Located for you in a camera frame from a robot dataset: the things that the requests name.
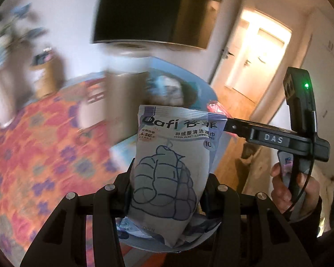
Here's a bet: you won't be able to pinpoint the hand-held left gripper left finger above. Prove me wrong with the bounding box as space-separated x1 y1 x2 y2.
19 158 137 267

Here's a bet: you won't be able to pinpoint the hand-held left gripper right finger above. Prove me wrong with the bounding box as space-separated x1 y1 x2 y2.
202 172 301 267

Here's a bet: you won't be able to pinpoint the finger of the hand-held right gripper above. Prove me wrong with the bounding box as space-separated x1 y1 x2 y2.
224 118 257 142

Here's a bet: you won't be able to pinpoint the red packet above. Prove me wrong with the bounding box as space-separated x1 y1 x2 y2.
207 100 231 121

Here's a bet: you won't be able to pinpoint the grey wet wipes packet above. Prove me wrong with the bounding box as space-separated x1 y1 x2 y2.
127 104 228 249

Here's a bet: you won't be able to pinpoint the person's right forearm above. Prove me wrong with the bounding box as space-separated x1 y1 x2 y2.
288 195 334 267

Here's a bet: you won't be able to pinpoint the person's right hand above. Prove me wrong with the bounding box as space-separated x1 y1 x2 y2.
271 163 321 218

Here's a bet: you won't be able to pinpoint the light blue round tray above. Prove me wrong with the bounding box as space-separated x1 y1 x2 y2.
111 57 229 253

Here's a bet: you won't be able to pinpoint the white door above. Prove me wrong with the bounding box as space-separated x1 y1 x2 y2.
212 8 293 95

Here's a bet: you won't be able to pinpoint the white plush toy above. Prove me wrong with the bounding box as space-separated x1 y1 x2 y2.
153 76 184 106

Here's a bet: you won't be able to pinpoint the orange floral tablecloth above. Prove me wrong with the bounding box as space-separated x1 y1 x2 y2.
0 72 134 267

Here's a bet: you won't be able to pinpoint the brown cardboard box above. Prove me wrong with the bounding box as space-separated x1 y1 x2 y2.
104 43 153 145

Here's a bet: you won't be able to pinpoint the wooden pen holder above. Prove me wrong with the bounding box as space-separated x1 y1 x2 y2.
31 47 62 98

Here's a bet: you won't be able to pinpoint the white vase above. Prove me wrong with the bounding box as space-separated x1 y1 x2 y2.
0 47 23 128

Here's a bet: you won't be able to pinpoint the blue and white artificial flowers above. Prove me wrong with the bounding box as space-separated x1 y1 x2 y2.
0 3 49 70

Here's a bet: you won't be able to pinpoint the black wall television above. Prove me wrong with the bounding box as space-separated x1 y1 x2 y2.
92 0 224 51

